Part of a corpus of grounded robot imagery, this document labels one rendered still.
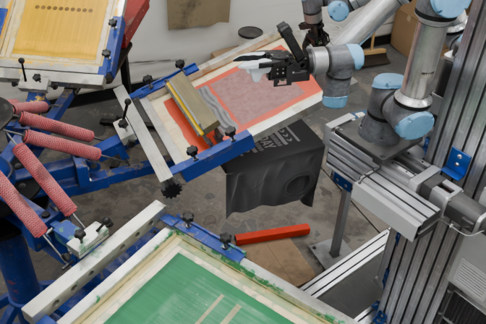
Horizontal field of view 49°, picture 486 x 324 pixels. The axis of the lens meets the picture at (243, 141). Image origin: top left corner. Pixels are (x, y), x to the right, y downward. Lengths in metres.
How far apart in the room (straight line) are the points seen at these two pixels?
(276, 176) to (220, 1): 2.28
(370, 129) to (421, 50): 0.39
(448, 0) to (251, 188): 1.19
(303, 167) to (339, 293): 0.71
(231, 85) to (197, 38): 2.13
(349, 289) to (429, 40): 1.53
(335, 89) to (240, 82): 0.86
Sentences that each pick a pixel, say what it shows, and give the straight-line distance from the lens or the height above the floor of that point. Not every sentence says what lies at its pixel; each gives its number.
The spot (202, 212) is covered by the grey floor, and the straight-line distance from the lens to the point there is 3.37.
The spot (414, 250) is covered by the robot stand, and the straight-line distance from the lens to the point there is 2.31.
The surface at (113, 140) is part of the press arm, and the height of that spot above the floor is 1.07.
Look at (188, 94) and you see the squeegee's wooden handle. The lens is 2.21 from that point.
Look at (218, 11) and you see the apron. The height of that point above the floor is 0.64.
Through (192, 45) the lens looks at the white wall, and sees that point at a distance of 4.46.
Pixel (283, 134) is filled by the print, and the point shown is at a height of 0.95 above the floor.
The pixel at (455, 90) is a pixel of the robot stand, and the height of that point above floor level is 1.47.
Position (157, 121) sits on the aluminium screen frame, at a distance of 2.25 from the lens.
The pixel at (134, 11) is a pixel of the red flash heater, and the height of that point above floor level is 1.10.
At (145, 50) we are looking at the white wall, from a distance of 4.34.
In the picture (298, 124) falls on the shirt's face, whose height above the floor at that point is 0.95.
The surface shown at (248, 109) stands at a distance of 2.20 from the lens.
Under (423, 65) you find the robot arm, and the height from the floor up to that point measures 1.63.
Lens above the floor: 2.36
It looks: 37 degrees down
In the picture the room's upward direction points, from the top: 3 degrees clockwise
